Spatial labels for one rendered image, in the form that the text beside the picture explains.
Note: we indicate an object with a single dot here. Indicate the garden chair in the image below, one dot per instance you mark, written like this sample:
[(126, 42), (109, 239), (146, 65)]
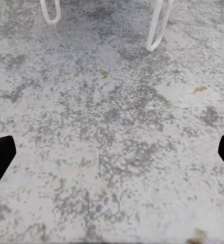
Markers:
[(152, 28)]

